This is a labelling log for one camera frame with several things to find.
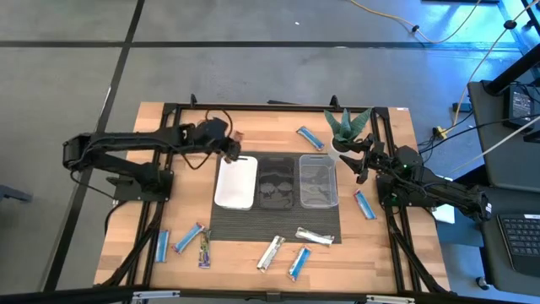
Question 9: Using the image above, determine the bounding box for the white plastic bin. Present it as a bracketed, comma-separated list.
[213, 155, 259, 211]

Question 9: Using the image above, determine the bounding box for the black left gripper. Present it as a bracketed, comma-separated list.
[192, 117, 242, 165]

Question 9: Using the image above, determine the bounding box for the black keyboard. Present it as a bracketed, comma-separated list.
[496, 213, 540, 278]

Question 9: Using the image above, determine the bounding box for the clear plastic bin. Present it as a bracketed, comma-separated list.
[298, 154, 340, 209]

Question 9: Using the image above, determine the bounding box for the white floor cable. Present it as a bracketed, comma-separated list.
[449, 113, 540, 174]

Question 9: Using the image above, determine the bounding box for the silver frame bracket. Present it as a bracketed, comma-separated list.
[132, 290, 181, 301]
[365, 295, 417, 304]

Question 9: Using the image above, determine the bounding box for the white paper sheet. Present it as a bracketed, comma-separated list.
[432, 175, 456, 225]

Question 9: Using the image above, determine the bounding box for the black floor cable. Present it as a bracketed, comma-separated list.
[417, 113, 540, 155]

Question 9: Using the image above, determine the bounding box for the smoked dark plastic bin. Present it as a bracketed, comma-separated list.
[256, 155, 296, 211]

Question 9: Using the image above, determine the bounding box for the green succulent plant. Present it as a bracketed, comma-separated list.
[323, 107, 375, 144]

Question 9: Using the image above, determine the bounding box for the grey chair base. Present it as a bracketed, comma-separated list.
[0, 184, 34, 204]

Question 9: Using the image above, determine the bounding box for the blue granola bar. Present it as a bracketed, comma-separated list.
[353, 188, 378, 221]
[287, 244, 313, 283]
[154, 229, 170, 263]
[295, 125, 326, 152]
[171, 222, 206, 255]

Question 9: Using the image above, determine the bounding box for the silver granola bar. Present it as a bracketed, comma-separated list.
[256, 235, 287, 274]
[294, 226, 336, 247]

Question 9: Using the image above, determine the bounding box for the dark grey desk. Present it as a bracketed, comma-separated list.
[467, 79, 540, 191]

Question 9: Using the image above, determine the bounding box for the grey woven mat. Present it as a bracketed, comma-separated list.
[209, 150, 343, 245]

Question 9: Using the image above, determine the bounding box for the black power adapter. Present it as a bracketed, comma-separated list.
[504, 84, 537, 130]

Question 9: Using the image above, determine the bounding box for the yellow floor cable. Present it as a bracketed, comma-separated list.
[348, 0, 483, 45]

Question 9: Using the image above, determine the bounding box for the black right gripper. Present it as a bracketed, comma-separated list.
[339, 134, 397, 185]

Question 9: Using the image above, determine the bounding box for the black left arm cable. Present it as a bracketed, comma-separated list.
[181, 108, 234, 171]

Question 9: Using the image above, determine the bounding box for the black desk leg beam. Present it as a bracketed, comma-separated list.
[483, 54, 540, 96]

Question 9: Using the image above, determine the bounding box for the beige floor cable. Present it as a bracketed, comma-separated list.
[453, 2, 540, 126]

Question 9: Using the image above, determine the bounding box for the white plant pot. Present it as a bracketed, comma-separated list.
[331, 138, 354, 162]

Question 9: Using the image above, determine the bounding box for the dark desk with keyboard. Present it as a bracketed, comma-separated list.
[472, 185, 540, 295]

